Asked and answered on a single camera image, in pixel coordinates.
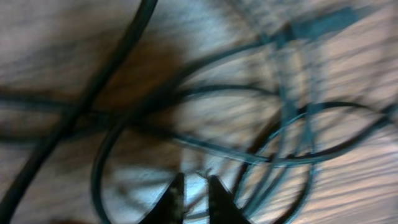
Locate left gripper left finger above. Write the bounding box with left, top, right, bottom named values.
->
left=139, top=173, right=185, bottom=224

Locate black multi-head cable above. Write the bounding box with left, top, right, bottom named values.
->
left=0, top=0, right=398, bottom=224

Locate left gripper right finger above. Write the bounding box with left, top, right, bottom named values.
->
left=208, top=175, right=251, bottom=224

